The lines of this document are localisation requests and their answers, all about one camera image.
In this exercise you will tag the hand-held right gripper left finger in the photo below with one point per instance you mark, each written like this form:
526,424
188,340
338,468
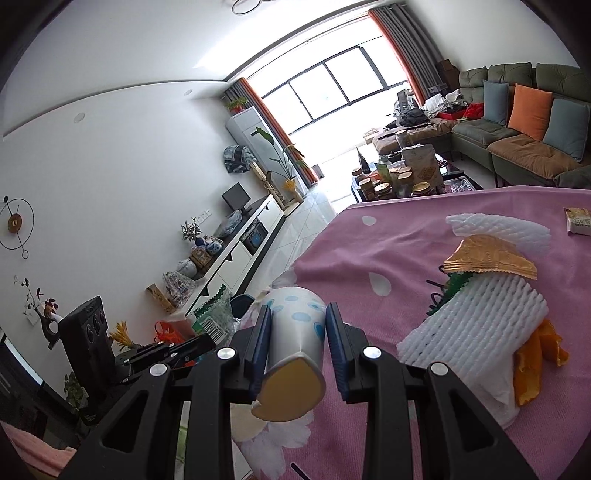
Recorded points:
262,344

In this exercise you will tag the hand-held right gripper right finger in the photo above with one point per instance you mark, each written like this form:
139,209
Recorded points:
335,350

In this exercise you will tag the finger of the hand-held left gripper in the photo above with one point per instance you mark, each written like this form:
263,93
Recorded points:
184,344
196,357

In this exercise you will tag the blue dotted paper cup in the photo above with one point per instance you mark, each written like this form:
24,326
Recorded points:
295,332

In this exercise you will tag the green clear snack packet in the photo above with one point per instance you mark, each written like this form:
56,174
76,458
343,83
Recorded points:
213,314

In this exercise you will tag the teal trash bin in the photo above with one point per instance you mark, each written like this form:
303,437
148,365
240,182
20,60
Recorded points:
241,304

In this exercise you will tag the green serrated wrapper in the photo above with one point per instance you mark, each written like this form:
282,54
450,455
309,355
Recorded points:
457,282

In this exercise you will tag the large white foam fruit net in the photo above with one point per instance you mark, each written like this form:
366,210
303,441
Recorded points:
480,323

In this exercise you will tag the white tissue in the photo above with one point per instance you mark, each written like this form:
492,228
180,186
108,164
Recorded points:
501,408

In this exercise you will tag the orange peel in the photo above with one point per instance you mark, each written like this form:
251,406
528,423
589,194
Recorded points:
531,369

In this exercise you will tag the orange plastic bag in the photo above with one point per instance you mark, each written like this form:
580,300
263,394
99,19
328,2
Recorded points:
171,333

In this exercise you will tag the yellow dried flowers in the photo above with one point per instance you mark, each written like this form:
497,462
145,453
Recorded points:
121,334

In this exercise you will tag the white vase with red leaves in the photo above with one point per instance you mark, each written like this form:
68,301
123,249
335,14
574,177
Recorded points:
48,318

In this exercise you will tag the gold box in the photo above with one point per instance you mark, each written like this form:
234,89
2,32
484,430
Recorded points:
160,299

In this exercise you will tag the clear plastic bag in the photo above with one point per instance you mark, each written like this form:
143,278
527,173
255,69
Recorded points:
179,288

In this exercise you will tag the white black tv cabinet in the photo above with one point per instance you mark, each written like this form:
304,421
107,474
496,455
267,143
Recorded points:
235,258

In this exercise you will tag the blue white ceramic jar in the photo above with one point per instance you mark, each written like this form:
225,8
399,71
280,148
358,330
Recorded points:
214,245

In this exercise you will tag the black plastic piece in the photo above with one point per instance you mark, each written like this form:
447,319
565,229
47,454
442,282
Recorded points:
436,300

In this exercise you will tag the small potted plant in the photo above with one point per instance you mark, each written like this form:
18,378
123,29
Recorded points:
191,230

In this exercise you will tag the pink floral blanket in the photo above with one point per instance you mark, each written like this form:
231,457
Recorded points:
383,240

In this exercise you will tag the blue plastic bag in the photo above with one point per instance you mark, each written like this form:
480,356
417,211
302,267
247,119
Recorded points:
230,224

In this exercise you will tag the black monitor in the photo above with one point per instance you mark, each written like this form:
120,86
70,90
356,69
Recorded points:
235,196

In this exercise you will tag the vase with yellow flowers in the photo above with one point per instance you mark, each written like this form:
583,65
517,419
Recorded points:
291,188

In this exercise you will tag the group of glass jars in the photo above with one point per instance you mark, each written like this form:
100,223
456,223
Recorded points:
376,187

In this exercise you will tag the blue white patterned cloth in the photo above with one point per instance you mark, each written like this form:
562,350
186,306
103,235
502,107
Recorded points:
238,159

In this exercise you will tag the large leaf potted plant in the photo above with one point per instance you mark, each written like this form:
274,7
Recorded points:
281,157

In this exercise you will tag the beige paper bag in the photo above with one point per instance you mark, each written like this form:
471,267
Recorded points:
422,164

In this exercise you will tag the small white foam fruit net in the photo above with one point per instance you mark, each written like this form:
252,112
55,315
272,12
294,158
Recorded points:
503,230

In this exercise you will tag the dark glass coffee table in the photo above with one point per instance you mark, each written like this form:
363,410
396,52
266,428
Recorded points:
461,182

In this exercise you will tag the grey orange curtain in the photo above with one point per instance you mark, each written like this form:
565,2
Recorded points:
272,124
406,46

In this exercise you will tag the small plant on air conditioner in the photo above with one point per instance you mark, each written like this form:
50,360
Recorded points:
235,105

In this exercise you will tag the black bag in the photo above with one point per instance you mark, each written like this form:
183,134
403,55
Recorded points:
412,117

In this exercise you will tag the green sofa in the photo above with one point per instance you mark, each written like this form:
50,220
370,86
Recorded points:
468,138

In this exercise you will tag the white exercise machine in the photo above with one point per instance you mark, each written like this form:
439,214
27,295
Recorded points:
406,99

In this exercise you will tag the large window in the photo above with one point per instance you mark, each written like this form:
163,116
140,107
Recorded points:
323,87

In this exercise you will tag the white clothes pile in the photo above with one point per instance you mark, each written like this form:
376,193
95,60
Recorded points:
438,102

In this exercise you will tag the beige snack packet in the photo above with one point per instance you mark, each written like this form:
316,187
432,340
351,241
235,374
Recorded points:
579,221

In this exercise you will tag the red cloth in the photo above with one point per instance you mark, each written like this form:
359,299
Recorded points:
474,111

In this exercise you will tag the blue-grey cushion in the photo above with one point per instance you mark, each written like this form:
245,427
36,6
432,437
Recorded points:
496,101
567,129

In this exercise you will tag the brown cardboard boxes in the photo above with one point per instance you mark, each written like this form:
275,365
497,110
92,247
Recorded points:
448,74

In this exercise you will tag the orange cushion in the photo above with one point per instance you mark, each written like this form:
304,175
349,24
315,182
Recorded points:
530,113

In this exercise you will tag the picture frame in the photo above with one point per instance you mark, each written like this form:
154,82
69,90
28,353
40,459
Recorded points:
202,257

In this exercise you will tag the wall socket panel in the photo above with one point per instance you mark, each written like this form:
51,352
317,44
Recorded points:
204,214

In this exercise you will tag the round wall clock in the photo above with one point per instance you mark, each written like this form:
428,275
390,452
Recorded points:
14,224

